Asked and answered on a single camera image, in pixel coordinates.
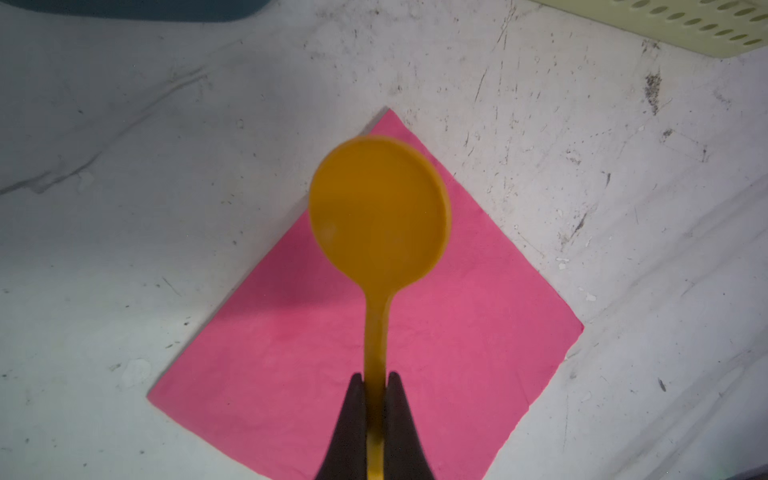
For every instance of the light green perforated basket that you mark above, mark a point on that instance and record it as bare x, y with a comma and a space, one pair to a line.
714, 28

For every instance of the dark teal plastic bin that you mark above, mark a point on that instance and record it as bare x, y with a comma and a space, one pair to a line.
209, 11

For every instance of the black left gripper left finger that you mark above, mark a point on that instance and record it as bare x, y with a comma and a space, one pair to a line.
346, 456

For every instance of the yellow plastic spoon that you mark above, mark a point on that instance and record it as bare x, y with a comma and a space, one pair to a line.
381, 214

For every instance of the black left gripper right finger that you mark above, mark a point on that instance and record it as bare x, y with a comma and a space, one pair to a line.
403, 457

